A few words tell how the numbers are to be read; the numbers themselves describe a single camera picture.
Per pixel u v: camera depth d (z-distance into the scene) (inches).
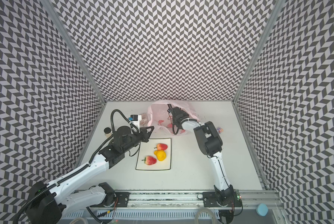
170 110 37.9
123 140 22.1
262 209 27.7
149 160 32.5
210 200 28.4
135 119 25.5
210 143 22.8
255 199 29.6
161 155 32.5
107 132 34.2
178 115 33.2
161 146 34.9
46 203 14.7
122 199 28.7
